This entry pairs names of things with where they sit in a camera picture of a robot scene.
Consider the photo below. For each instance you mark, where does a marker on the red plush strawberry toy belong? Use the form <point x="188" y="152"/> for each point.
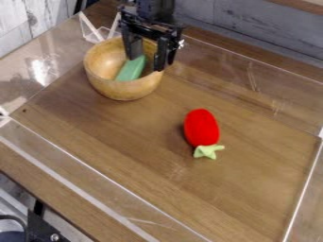
<point x="202" y="133"/>

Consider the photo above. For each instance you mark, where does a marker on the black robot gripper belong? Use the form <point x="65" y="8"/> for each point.
<point x="149" y="19"/>

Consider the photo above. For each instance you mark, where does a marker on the brown wooden bowl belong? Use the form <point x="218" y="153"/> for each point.
<point x="105" y="61"/>

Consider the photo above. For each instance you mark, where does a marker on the black metal bracket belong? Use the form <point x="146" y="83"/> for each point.
<point x="41" y="231"/>

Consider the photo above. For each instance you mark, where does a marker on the green rectangular block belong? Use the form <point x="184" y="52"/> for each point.
<point x="132" y="69"/>

